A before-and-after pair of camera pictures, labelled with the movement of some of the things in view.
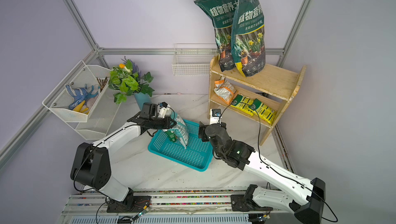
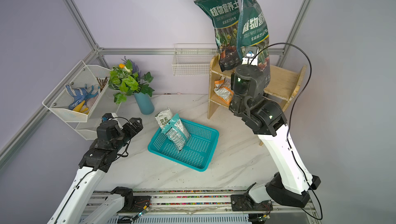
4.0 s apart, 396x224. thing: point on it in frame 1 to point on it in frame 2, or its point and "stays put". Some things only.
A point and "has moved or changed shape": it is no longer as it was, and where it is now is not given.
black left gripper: (168, 124) to (134, 130)
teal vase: (141, 98) stays put
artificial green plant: (126, 78) stays put
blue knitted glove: (79, 94) stays put
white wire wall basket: (193, 59) stays put
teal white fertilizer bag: (180, 130) has moved or changed shape
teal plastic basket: (197, 154) stays put
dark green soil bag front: (248, 44) has moved or changed shape
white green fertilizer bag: (171, 135) has moved or changed shape
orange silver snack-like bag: (225, 90) stays put
